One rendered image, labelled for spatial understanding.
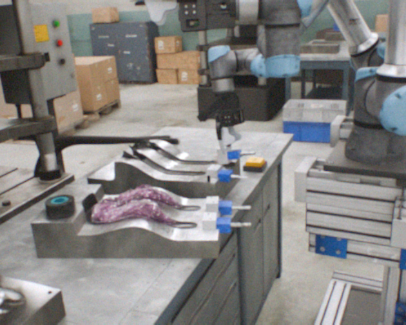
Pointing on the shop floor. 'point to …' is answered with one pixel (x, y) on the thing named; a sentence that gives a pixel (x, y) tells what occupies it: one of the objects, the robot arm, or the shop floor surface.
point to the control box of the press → (55, 83)
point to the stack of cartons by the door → (176, 62)
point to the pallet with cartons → (98, 86)
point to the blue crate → (308, 131)
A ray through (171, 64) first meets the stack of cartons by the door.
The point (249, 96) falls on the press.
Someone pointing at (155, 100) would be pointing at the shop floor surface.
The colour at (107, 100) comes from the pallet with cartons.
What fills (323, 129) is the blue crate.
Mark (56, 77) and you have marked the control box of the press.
